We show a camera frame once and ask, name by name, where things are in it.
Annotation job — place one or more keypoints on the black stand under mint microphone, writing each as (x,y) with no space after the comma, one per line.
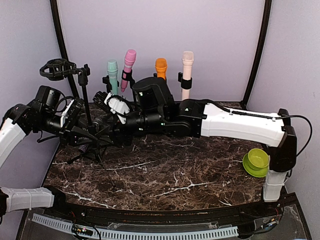
(106,81)

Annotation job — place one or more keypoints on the right black corner post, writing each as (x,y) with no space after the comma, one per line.
(258,53)

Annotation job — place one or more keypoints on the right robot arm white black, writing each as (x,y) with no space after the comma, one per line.
(154,111)

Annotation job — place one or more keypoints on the glitter microphone with silver grille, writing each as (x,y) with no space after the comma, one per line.
(97,123)

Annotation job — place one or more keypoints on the black stand under pink microphone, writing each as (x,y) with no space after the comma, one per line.
(131,81)

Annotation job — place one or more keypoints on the black tripod stand with shock mount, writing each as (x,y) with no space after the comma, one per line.
(58,69)

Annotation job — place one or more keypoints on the green bowl on saucer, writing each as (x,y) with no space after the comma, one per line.
(256,163)

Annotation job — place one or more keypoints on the pink microphone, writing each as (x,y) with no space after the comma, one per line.
(129,60)

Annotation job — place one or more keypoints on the black corner post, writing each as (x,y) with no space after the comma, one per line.
(258,53)
(61,43)

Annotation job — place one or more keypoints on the black stand under cream microphone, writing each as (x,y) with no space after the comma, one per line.
(185,84)

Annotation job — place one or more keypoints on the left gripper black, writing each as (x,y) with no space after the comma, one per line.
(66,132)

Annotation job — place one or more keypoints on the mint green microphone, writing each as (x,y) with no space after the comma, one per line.
(112,71)

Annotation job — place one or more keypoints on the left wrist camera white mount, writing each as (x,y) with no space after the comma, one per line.
(71,111)

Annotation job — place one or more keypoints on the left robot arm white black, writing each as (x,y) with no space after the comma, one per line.
(52,112)

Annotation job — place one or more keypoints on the white slotted cable duct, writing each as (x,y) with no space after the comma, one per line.
(124,231)

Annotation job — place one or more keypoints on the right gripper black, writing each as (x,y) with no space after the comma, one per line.
(118,133)

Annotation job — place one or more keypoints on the black front rail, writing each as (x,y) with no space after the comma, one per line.
(239,214)

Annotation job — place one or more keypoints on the cream white microphone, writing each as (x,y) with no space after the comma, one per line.
(187,62)

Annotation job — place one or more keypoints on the left black corner post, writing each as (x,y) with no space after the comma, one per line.
(61,43)

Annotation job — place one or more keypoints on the orange microphone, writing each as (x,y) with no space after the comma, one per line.
(161,68)

